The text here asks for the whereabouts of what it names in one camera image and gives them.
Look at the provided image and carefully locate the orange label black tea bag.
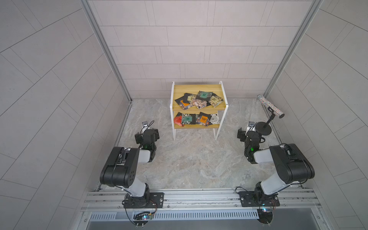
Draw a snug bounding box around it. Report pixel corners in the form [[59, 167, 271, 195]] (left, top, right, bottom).
[[175, 96, 194, 110]]

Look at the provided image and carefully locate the yellow olive tea bag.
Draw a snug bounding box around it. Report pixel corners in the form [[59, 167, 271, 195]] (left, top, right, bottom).
[[209, 93, 223, 108]]

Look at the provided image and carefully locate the green label top tea bag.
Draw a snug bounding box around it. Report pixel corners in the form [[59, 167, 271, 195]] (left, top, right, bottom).
[[196, 91, 213, 102]]

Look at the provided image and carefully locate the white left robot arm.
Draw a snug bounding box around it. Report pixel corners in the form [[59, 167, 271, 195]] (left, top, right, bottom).
[[100, 128, 160, 209]]

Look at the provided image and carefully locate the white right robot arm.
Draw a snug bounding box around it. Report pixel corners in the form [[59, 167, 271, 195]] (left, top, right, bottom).
[[237, 129, 315, 207]]

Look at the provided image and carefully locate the red tea bag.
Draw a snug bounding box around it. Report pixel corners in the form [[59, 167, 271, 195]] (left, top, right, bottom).
[[173, 112, 184, 127]]

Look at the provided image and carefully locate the white patterned tea bag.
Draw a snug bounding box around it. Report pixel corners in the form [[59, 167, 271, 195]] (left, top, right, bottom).
[[209, 114, 220, 125]]

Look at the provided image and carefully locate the green label floral tea bag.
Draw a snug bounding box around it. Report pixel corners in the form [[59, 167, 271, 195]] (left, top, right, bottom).
[[181, 114, 196, 126]]

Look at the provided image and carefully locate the orange label lower tea bag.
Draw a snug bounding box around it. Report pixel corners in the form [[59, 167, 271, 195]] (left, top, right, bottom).
[[196, 112, 212, 127]]

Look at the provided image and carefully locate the beige label tea bag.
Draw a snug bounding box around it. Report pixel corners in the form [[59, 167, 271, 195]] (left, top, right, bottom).
[[183, 93, 197, 104]]

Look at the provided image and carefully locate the glitter roller on black stand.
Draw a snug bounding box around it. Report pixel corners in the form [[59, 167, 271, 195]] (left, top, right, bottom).
[[255, 94, 285, 136]]

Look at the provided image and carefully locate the right circuit board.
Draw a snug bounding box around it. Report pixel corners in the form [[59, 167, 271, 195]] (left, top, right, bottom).
[[257, 208, 273, 225]]

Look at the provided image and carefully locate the circuit board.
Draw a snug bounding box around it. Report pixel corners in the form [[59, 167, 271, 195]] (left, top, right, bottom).
[[257, 208, 273, 225], [133, 211, 154, 228]]

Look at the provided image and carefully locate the left circuit board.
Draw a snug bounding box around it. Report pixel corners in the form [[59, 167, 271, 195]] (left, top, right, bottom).
[[133, 211, 154, 228]]

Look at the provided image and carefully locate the white frame wooden shelf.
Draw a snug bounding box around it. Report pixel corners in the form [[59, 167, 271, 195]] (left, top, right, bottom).
[[170, 81, 229, 140]]

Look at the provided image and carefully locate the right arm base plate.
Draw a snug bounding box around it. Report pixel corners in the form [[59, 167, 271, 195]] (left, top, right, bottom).
[[237, 191, 280, 207]]

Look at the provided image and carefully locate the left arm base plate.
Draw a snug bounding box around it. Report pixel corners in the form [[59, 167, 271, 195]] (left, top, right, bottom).
[[122, 192, 164, 209]]

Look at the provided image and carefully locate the aluminium rail frame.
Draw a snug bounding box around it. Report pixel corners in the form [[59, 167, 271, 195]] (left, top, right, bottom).
[[72, 186, 332, 230]]

